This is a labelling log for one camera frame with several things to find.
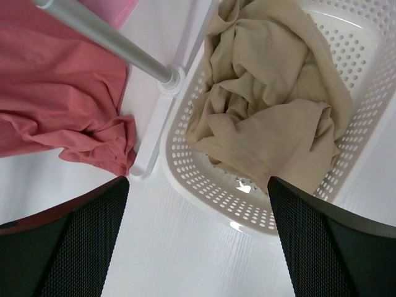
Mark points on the white perforated plastic basket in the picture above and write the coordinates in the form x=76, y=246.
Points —
x=361, y=36

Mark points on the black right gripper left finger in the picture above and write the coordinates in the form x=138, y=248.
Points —
x=65, y=250

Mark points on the metal clothes rack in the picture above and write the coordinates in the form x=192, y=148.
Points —
x=160, y=40

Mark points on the beige t shirt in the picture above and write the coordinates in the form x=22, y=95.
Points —
x=273, y=102

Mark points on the light pink t shirt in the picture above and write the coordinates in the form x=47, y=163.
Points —
x=113, y=12

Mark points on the coral red t shirt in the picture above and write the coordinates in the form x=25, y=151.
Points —
x=64, y=94

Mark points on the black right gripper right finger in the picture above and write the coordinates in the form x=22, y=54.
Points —
x=330, y=251

